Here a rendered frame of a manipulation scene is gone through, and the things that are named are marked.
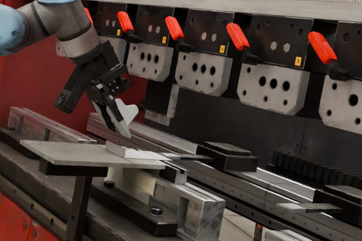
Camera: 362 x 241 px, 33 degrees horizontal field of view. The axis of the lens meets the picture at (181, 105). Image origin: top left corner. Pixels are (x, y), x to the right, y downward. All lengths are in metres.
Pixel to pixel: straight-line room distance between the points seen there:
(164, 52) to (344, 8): 0.47
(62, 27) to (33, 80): 0.96
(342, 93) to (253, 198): 0.58
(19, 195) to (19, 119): 0.41
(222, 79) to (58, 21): 0.34
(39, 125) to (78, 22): 0.70
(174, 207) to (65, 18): 0.45
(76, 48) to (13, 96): 0.94
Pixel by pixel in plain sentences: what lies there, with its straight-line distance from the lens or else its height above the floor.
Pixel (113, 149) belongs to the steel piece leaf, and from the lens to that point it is 1.38.
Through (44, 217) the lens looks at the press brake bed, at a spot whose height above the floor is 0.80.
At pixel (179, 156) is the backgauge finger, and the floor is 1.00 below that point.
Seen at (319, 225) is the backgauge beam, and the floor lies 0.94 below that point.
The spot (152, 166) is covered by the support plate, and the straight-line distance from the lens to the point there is 1.33.
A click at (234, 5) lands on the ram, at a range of 1.20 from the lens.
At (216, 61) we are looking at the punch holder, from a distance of 1.20.
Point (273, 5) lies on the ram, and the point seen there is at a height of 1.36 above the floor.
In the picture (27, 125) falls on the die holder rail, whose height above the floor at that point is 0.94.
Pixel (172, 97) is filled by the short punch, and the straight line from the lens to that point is 1.37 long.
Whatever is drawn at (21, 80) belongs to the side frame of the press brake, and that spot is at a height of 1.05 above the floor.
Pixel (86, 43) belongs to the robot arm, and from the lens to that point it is 1.26.
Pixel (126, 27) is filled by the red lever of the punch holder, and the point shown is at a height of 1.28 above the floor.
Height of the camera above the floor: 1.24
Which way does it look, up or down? 5 degrees down
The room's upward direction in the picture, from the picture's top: 11 degrees clockwise
